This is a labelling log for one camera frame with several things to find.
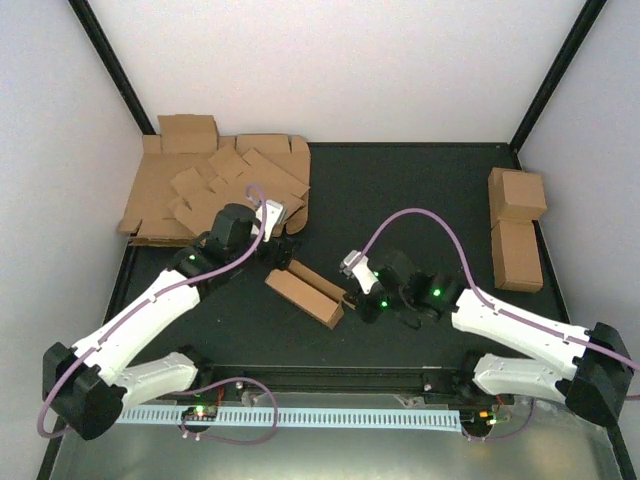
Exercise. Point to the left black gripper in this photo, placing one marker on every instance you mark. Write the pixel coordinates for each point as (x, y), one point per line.
(284, 251)

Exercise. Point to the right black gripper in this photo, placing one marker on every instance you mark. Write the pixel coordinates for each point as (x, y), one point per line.
(370, 314)

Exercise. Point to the cardboard box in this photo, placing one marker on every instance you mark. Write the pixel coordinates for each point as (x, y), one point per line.
(318, 297)
(515, 254)
(515, 195)

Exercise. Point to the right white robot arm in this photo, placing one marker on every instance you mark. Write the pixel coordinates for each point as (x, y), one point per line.
(561, 346)

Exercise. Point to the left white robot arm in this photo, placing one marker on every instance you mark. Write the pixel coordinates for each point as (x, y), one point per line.
(87, 386)

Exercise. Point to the stack of flat cardboard blanks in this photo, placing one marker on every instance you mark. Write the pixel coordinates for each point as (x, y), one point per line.
(185, 141)

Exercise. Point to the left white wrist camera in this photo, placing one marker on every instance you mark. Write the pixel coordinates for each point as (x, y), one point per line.
(270, 214)

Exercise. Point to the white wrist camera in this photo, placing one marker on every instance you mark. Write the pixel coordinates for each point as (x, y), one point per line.
(270, 214)
(355, 266)

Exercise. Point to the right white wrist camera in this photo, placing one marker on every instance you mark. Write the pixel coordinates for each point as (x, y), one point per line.
(355, 266)

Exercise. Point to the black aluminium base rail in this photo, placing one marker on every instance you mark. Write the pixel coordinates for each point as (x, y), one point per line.
(320, 377)

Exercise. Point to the light blue slotted cable duct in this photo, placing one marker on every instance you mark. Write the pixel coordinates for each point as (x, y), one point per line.
(287, 417)

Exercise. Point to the left black frame post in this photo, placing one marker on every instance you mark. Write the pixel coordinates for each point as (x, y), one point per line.
(96, 35)

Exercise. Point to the black frame post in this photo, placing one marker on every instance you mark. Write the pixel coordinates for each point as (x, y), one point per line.
(96, 35)
(581, 27)

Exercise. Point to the right black frame post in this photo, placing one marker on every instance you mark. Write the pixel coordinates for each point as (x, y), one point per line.
(581, 27)

